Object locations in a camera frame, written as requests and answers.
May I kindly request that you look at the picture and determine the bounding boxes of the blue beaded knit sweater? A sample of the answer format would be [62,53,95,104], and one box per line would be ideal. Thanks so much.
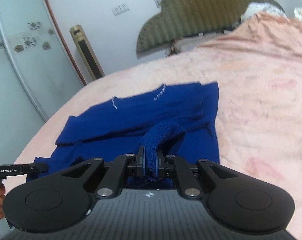
[34,82,220,180]

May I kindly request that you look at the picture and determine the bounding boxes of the frosted glass wardrobe door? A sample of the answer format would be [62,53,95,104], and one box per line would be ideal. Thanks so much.
[0,0,83,164]

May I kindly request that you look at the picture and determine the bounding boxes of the gold tower fan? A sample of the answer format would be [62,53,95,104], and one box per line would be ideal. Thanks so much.
[70,24,105,80]

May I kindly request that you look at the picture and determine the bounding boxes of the pink bed sheet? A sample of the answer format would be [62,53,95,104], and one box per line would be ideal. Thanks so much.
[16,12,302,239]

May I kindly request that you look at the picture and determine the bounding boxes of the olive green padded headboard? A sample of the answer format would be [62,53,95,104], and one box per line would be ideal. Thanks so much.
[136,0,281,54]

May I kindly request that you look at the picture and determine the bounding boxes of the white wall socket pair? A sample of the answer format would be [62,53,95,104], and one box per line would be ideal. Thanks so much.
[112,3,130,16]

